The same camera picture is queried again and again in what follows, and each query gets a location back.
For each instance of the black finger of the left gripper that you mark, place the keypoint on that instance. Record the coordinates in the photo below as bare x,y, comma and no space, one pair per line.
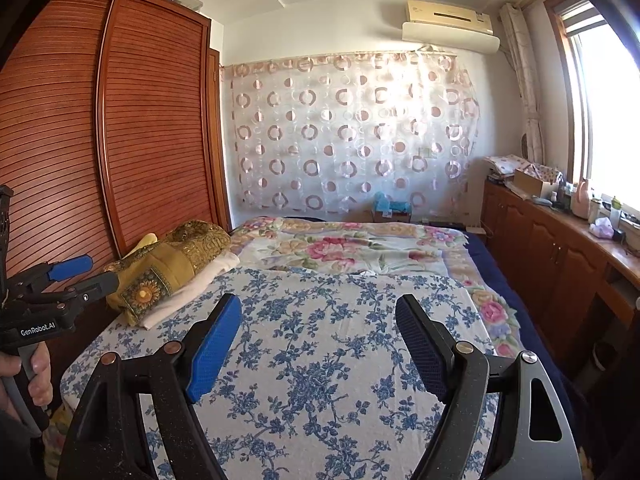
91,289

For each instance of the blue white floral bedsheet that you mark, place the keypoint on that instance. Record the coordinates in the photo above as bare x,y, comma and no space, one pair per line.
318,382

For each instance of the white folded cloth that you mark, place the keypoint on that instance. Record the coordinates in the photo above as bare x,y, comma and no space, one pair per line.
223,263

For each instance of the cardboard box on cabinet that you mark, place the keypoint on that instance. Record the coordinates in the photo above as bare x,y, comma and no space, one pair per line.
533,186

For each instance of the yellow folded cloth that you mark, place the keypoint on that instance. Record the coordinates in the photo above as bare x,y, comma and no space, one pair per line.
147,240

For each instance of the dark grey sleeve forearm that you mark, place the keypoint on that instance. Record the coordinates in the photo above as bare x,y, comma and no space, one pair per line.
21,456

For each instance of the pink bottle on cabinet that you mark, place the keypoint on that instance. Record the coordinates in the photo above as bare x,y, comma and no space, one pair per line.
581,200

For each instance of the brown wooden side cabinet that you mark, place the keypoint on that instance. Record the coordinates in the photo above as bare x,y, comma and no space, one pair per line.
572,284

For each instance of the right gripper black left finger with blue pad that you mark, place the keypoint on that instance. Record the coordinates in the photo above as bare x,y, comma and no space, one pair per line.
107,436

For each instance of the patterned window side curtain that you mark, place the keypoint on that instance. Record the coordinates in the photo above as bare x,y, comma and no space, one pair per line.
522,55

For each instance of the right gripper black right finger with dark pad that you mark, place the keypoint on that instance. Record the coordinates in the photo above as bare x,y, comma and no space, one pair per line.
531,438

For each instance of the lilac tissue pack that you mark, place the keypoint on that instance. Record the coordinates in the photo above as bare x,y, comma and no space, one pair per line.
602,228

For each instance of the olive gold patterned cloth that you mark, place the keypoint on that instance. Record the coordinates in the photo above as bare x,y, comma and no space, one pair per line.
154,272

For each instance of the pink floral fleece blanket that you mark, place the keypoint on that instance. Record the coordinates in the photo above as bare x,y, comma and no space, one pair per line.
386,248

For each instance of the red brown wooden wardrobe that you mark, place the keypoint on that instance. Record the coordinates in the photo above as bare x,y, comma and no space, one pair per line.
110,129

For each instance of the sheer pink circle curtain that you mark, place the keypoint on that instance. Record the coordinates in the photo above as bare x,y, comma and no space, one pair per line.
324,136

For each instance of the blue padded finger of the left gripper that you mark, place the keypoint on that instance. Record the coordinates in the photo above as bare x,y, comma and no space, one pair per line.
64,270

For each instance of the white wall air conditioner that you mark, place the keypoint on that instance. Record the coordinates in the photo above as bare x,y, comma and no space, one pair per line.
442,25

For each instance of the navy blue bed cover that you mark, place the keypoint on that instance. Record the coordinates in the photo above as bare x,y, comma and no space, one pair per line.
520,319

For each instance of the teal blue toy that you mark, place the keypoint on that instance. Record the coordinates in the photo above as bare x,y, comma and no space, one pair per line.
386,207

